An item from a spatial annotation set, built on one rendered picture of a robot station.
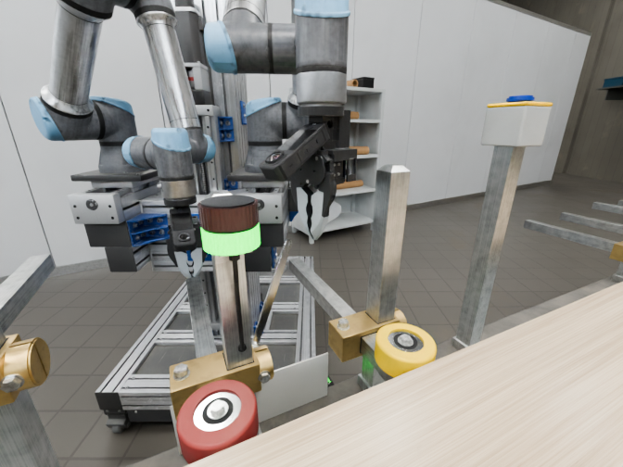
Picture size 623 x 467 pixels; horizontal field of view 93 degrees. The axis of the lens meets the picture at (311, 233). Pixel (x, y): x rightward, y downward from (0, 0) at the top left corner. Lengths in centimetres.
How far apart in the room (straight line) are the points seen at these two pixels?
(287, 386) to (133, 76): 276
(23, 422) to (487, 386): 52
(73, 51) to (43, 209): 224
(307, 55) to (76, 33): 64
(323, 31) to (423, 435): 48
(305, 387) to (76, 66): 92
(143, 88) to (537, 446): 300
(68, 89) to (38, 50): 202
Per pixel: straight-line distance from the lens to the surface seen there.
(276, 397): 59
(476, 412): 40
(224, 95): 125
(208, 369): 47
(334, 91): 46
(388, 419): 37
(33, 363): 44
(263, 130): 101
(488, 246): 68
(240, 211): 29
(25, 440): 50
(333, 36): 47
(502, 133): 63
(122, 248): 114
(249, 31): 58
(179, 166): 72
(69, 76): 104
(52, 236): 319
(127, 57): 304
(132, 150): 82
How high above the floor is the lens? 118
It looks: 20 degrees down
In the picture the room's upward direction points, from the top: straight up
